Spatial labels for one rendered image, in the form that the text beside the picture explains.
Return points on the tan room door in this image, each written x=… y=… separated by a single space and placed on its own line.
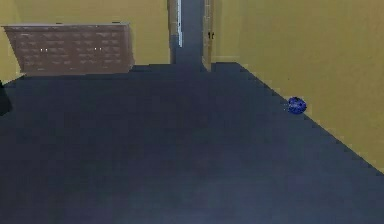
x=207 y=36

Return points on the brown chest of drawers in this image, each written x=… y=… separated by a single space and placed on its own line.
x=70 y=50

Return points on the blue ball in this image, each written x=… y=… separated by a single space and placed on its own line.
x=296 y=105

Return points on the black furniture piece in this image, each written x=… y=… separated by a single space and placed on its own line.
x=4 y=100

